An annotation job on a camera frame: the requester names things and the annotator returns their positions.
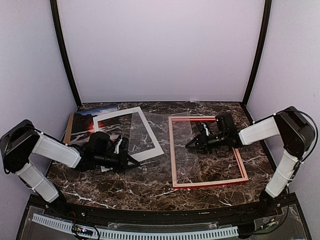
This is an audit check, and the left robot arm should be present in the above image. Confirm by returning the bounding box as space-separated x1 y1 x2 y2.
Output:
0 119 140 218

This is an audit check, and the right black corner post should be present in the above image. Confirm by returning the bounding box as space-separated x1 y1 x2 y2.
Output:
241 0 272 108

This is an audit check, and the white slotted cable duct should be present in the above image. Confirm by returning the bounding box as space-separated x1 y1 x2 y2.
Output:
31 213 239 240

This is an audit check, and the white photo mat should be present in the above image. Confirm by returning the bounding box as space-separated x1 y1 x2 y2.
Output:
93 106 164 163

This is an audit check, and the brown cardboard backing board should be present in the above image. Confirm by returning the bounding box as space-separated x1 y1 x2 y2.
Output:
63 112 75 145

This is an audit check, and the left black corner post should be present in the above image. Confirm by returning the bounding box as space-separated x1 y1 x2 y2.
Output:
49 0 82 108

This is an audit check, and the clear acrylic sheet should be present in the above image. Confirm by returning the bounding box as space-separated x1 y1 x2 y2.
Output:
125 112 200 184

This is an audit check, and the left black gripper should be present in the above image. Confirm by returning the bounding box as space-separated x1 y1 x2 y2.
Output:
94 150 141 173

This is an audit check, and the black corner post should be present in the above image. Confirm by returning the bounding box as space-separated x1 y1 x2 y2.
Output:
241 0 272 108
49 0 82 108

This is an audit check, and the red wooden picture frame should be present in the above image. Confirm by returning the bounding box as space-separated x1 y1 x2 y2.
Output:
168 116 249 189

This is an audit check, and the landscape photo print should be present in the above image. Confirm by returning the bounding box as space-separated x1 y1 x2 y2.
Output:
70 104 121 146

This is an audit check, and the black front rail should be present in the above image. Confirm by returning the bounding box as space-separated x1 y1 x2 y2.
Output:
29 193 296 227

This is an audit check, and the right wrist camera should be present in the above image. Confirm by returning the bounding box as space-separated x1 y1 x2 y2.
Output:
215 112 235 133

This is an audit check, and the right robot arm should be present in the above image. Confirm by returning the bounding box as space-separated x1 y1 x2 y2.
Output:
185 106 319 217

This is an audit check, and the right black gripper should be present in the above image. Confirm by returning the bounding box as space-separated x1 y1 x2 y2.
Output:
185 131 228 154

